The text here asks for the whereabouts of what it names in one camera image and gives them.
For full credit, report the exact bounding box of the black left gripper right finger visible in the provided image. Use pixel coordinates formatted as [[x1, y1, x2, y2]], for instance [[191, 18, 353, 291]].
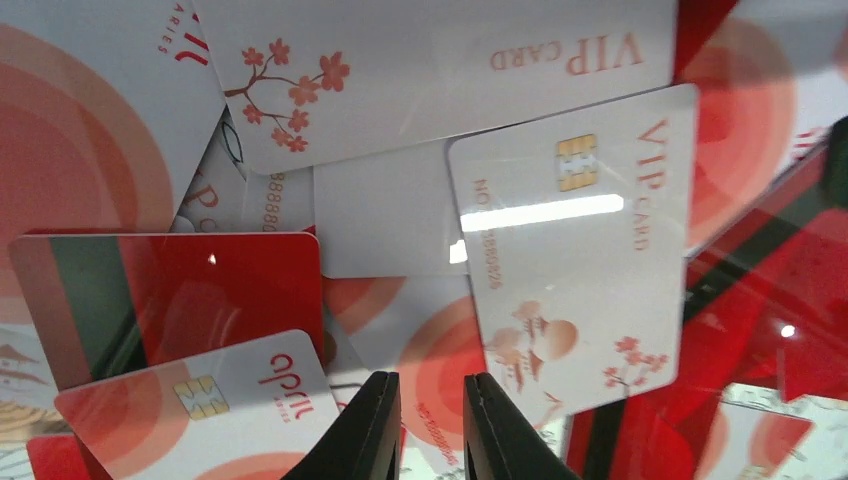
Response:
[[463, 373, 579, 480]]

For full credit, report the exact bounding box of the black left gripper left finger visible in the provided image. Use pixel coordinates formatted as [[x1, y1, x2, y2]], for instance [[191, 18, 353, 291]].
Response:
[[283, 371, 401, 480]]

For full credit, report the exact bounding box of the white red-circle card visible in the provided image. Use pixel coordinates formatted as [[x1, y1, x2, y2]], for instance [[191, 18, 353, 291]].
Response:
[[322, 276, 485, 479]]

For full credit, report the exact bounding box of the white april card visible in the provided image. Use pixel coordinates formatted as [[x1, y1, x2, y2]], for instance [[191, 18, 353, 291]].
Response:
[[55, 330, 339, 479]]

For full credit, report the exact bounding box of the white blossom VIP card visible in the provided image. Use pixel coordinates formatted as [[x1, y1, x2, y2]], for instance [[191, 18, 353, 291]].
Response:
[[195, 1, 678, 174]]

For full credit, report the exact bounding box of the white red-dot card lower left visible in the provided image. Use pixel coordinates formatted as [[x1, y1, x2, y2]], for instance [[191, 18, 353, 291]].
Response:
[[0, 0, 228, 326]]

